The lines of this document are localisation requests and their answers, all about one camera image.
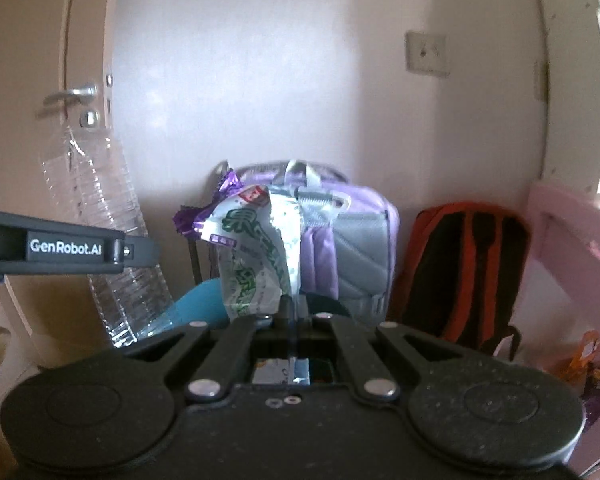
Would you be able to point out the silver door lock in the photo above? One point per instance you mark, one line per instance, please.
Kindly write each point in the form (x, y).
(89, 118)

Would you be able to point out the crushed clear plastic bottle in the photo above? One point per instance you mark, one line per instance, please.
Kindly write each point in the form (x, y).
(105, 180)

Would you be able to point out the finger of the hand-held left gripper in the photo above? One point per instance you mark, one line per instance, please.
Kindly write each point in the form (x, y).
(142, 252)

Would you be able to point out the orange bag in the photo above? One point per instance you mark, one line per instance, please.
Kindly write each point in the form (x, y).
(582, 355)

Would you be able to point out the red black backpack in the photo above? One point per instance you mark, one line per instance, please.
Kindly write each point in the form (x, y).
(460, 270)

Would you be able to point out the white wall switch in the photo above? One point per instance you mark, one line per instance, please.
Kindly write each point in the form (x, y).
(426, 54)

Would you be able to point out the white green snack wrapper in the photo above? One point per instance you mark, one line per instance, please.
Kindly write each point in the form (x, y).
(250, 260)

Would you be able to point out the purple grey backpack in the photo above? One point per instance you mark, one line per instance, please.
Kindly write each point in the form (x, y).
(350, 240)

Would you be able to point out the beige door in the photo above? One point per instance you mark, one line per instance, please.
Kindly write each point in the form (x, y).
(30, 35)

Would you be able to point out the teal plastic waste bin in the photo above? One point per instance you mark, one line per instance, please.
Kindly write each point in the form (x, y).
(200, 305)

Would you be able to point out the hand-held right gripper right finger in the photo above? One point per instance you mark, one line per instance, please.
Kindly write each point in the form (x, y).
(345, 345)

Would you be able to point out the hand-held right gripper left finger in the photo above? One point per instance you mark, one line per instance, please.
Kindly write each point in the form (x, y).
(240, 340)

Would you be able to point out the purple foil wrapper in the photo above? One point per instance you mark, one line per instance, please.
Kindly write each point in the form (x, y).
(227, 182)

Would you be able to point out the purple plastic bag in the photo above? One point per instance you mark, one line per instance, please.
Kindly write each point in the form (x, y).
(596, 395)

